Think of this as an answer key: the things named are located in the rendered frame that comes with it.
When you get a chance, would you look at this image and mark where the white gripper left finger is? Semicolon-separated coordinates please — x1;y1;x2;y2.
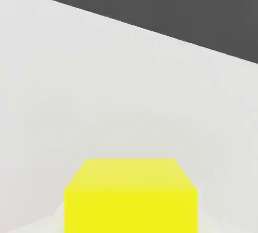
5;202;66;233

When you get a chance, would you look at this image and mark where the small yellow cube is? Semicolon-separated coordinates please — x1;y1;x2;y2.
63;158;199;233

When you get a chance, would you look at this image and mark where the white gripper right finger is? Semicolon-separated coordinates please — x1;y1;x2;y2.
197;211;240;233

